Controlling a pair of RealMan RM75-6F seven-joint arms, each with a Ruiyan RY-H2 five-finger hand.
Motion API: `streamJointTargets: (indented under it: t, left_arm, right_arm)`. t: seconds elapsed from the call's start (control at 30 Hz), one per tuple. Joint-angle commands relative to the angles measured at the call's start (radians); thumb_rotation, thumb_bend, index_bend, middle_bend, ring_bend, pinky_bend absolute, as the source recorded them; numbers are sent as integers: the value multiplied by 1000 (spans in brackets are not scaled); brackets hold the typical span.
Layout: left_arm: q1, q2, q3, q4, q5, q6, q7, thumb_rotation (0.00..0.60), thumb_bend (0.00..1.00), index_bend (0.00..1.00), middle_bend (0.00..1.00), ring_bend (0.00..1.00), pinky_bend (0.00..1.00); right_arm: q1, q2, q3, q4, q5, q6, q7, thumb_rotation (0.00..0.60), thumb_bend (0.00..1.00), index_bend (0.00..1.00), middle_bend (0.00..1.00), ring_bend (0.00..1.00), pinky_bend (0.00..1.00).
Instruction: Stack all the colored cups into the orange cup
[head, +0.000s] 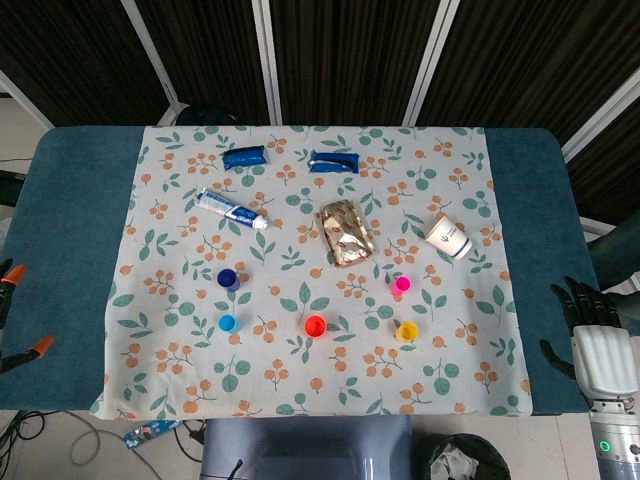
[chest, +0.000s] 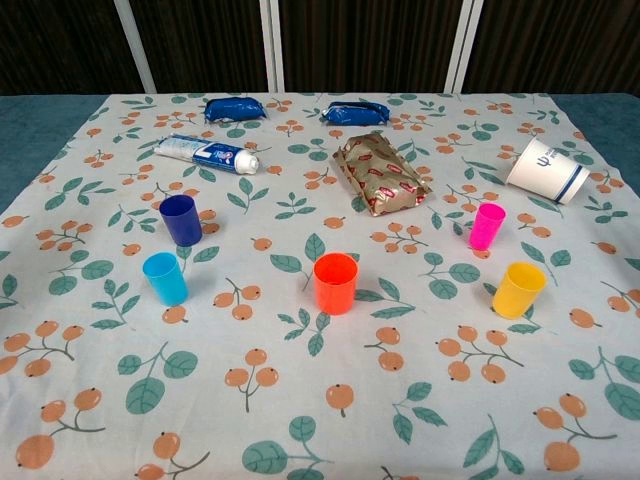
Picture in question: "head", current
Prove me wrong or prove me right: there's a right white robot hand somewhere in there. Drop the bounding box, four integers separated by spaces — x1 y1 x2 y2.
538 276 627 401

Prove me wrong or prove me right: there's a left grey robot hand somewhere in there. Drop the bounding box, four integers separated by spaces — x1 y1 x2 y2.
0 258 55 375

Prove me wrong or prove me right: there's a dark blue plastic cup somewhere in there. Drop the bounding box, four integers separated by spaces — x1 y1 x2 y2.
217 268 241 294

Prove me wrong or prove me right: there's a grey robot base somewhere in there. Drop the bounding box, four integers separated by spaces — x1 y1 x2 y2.
199 415 415 480

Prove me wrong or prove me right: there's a teal padded table cover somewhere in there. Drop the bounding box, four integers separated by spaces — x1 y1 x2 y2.
0 125 626 416

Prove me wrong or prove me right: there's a black box beside table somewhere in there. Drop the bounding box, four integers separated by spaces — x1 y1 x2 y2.
0 169 25 207

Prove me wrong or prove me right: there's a dark teal rounded object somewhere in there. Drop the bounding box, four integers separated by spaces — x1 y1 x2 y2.
585 209 640 321

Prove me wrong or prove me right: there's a black trash bin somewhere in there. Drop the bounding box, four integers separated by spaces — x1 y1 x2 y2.
417 432 512 480

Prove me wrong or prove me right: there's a white paper cup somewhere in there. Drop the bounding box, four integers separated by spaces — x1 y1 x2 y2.
425 213 474 262

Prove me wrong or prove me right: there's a blue patterned packet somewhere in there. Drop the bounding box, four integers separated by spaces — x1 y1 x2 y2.
123 419 182 450

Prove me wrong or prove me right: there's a white blue toothpaste tube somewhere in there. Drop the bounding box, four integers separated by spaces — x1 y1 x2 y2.
194 187 269 231

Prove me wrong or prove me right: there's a black rounded object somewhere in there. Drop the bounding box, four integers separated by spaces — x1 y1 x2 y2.
175 104 241 127

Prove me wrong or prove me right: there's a plump blue snack packet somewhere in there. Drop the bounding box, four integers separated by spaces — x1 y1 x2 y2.
221 145 272 171

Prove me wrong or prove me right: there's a gold foil snack packet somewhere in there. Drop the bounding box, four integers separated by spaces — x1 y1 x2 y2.
314 199 377 270

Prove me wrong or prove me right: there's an orange plastic cup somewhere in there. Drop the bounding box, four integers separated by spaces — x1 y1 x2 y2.
303 314 329 340

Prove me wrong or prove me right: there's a floral tablecloth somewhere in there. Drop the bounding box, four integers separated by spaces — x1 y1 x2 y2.
89 124 532 420

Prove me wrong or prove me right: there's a flat blue snack packet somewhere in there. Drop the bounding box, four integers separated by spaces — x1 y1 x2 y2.
306 148 360 175

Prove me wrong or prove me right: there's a black floor cable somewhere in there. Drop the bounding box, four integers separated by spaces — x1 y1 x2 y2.
0 409 49 455
172 419 207 447

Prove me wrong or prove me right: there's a grey floor cable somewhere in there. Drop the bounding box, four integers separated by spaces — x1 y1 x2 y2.
68 424 132 467

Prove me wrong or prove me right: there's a dark screen panel white frame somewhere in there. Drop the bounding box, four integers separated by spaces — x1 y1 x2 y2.
252 0 461 127
122 0 280 127
405 0 640 226
0 0 177 127

